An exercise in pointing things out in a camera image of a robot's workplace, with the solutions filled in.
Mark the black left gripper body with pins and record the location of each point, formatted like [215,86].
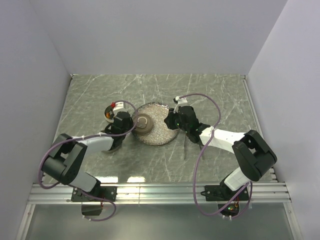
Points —
[130,124]

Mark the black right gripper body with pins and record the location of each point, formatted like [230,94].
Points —
[184,127]

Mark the brown lid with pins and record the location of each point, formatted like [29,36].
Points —
[144,124]

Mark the metal serving tongs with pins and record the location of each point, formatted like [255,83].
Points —
[191,150]

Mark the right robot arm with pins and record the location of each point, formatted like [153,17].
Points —
[254,156]

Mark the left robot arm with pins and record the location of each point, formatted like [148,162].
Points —
[64,159]

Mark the far steel lunch tin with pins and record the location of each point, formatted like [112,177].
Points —
[108,109]

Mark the steel lunch tin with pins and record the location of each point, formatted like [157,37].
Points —
[108,109]
[110,151]

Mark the near steel lunch tin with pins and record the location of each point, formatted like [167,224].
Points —
[110,151]

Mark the speckled ceramic plate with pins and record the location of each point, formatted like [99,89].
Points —
[160,134]

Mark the circuit board with led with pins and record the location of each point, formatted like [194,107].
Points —
[230,210]

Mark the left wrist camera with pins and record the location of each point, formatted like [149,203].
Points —
[118,106]

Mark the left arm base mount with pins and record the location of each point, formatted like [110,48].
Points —
[104,192]

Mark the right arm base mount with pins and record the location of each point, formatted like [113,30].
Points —
[216,193]

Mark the aluminium frame rail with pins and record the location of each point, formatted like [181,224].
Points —
[155,194]

